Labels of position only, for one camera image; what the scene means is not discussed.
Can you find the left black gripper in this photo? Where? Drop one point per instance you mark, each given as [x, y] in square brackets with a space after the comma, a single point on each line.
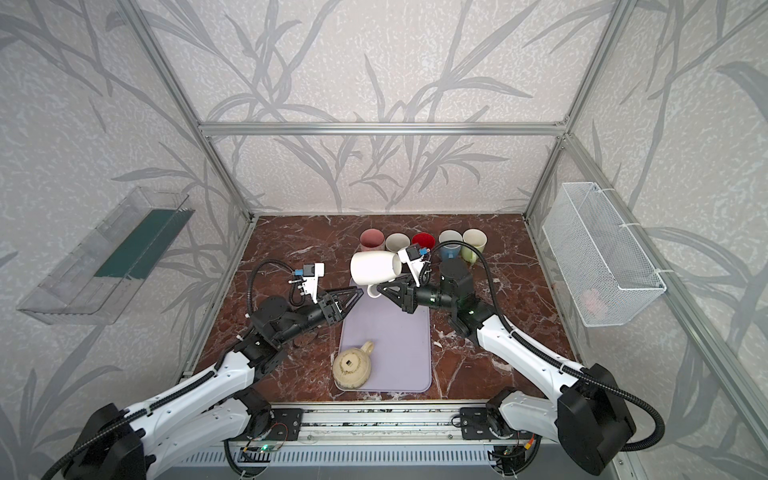
[330, 306]

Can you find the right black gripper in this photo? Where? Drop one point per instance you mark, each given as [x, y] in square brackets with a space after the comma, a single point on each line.
[410, 294]

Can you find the white mug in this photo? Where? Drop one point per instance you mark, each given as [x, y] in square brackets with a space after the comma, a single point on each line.
[371, 268]

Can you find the lavender mug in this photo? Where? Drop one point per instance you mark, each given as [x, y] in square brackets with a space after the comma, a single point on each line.
[396, 242]

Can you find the red mug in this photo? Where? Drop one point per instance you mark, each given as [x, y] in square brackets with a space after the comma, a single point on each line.
[424, 240]

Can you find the beige stoneware mug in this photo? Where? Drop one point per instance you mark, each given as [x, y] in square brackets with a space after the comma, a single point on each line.
[352, 367]

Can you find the pink patterned mug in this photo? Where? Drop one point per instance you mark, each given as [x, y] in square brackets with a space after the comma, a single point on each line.
[372, 240]

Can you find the blue mug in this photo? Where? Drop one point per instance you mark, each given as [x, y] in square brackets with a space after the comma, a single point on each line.
[452, 250]

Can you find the light green mug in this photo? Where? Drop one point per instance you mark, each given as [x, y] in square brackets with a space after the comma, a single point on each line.
[475, 238]

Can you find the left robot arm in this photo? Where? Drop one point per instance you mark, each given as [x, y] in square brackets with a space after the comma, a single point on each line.
[217, 404]

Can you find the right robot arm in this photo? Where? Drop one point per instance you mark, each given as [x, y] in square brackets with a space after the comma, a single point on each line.
[580, 409]

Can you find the lavender plastic tray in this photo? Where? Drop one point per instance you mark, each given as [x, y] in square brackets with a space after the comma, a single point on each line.
[401, 359]

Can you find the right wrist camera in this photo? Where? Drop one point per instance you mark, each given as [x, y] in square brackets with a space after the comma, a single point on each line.
[416, 259]

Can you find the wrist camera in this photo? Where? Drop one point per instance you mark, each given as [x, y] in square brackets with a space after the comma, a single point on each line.
[306, 280]
[416, 259]

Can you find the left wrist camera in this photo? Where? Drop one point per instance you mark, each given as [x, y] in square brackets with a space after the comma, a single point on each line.
[306, 280]

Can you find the aluminium front rail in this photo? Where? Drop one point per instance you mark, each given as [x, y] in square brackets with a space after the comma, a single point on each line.
[372, 423]

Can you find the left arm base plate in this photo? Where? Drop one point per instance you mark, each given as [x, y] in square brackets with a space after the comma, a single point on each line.
[277, 425]

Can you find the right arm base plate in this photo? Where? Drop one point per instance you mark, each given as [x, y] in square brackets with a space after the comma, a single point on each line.
[475, 423]

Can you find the white wire mesh basket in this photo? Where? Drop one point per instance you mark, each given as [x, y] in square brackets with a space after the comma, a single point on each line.
[609, 276]

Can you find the clear plastic wall bin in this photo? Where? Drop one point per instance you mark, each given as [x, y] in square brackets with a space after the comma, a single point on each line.
[95, 282]

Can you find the aluminium cage frame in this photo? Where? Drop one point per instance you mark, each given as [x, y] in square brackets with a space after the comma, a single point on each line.
[748, 401]

